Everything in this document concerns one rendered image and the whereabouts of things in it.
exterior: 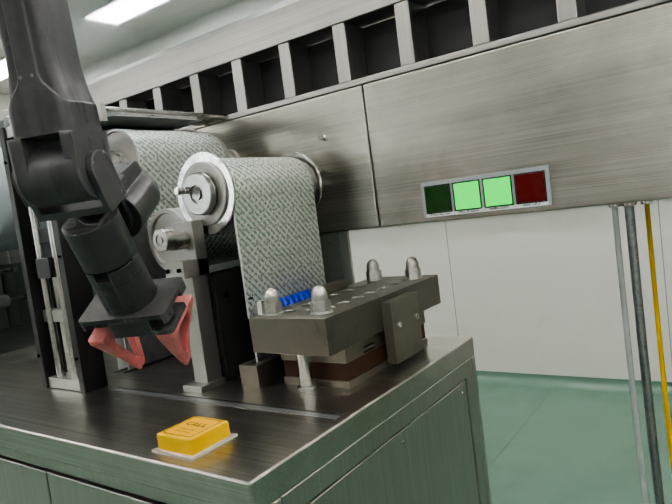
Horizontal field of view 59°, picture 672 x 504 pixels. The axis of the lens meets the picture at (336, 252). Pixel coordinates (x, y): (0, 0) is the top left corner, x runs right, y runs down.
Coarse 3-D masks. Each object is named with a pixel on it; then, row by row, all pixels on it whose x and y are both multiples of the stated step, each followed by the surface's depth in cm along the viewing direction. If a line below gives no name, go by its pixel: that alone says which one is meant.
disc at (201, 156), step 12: (192, 156) 107; (204, 156) 105; (216, 156) 103; (180, 180) 109; (228, 180) 102; (228, 192) 103; (180, 204) 110; (228, 204) 103; (228, 216) 103; (204, 228) 107; (216, 228) 106
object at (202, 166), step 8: (192, 168) 106; (200, 168) 105; (208, 168) 104; (216, 168) 103; (184, 176) 108; (216, 176) 103; (312, 176) 123; (216, 184) 103; (224, 184) 102; (224, 192) 102; (224, 200) 103; (216, 208) 104; (224, 208) 103; (192, 216) 108; (200, 216) 107; (208, 216) 106; (216, 216) 104; (232, 216) 107; (208, 224) 106
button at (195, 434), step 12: (192, 420) 83; (204, 420) 83; (216, 420) 82; (168, 432) 80; (180, 432) 79; (192, 432) 78; (204, 432) 78; (216, 432) 80; (228, 432) 81; (168, 444) 79; (180, 444) 77; (192, 444) 76; (204, 444) 78
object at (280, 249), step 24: (240, 216) 104; (264, 216) 109; (288, 216) 115; (312, 216) 121; (240, 240) 104; (264, 240) 109; (288, 240) 114; (312, 240) 121; (240, 264) 104; (264, 264) 109; (288, 264) 114; (312, 264) 120; (264, 288) 108; (288, 288) 114
